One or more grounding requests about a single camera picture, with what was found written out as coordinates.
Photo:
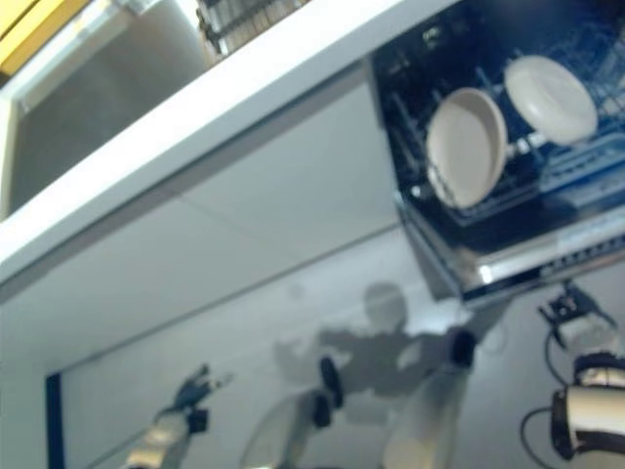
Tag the right robot hand dark palm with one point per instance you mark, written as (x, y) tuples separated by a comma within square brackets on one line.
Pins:
[(571, 308)]

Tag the left robot hand dark palm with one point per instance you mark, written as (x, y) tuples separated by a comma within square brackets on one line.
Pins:
[(195, 391)]

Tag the cream round plate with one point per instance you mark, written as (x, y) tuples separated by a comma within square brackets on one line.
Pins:
[(552, 100), (469, 146)]

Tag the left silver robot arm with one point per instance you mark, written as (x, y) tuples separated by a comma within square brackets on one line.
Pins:
[(161, 439)]

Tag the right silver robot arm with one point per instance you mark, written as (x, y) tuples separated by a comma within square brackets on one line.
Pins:
[(591, 386)]

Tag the dishwasher lower rack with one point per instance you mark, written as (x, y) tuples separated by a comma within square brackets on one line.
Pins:
[(439, 234)]

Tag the left robot leg black foot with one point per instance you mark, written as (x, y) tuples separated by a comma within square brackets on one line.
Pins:
[(293, 430)]

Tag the robot leg black foot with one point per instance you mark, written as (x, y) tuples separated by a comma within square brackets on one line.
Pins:
[(293, 430), (429, 415)]

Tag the white cabinet door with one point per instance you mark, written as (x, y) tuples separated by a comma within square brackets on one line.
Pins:
[(122, 293), (303, 185)]

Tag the right robot leg black foot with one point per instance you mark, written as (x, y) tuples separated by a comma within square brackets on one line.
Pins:
[(429, 415)]

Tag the stainless steel sink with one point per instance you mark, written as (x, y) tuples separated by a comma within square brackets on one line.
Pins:
[(97, 98)]

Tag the black sink dish rack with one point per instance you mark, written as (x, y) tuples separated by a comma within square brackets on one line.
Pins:
[(244, 19)]

